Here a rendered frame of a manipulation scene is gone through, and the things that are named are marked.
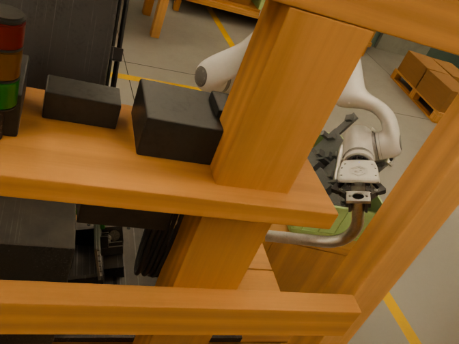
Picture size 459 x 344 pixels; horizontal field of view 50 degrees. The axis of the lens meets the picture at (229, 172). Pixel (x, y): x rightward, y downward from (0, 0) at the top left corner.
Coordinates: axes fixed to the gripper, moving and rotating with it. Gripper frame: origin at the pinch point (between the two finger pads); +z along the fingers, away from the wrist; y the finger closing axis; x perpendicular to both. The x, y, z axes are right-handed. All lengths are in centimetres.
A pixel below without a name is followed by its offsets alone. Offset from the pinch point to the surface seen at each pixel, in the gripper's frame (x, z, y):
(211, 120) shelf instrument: -36, 26, -24
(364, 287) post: 12.4, 15.2, 1.6
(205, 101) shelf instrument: -37.1, 20.2, -26.8
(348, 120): 40, -117, -4
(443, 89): 202, -499, 104
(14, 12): -60, 41, -43
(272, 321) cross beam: 9.6, 29.5, -17.1
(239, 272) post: -3.5, 28.7, -22.9
